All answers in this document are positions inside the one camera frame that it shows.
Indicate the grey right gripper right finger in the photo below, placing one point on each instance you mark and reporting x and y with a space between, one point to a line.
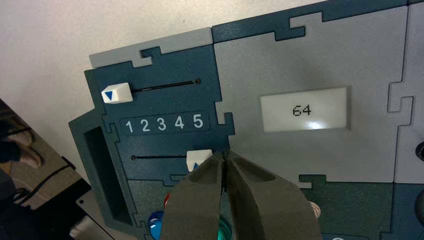
271 212

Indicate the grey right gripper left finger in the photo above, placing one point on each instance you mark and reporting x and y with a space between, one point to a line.
195 208

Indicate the white slider knob blue triangle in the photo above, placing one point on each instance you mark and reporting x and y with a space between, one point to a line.
197 157
119 92

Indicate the red push button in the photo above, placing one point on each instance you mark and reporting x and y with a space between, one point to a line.
166 200

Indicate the teal push button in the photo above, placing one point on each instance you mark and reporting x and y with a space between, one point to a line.
225 230

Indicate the blue push button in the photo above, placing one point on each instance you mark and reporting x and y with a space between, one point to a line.
155 227

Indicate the grey metal plate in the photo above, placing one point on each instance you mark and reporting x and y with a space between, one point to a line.
89 228

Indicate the white display screen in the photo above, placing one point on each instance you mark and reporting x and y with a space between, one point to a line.
304 109

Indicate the black plate with screw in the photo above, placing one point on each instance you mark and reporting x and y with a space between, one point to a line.
59 212

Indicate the blue grey task board box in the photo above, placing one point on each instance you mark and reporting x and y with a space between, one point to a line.
298 59

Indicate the pale pink shoe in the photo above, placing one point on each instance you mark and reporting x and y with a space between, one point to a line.
30 157

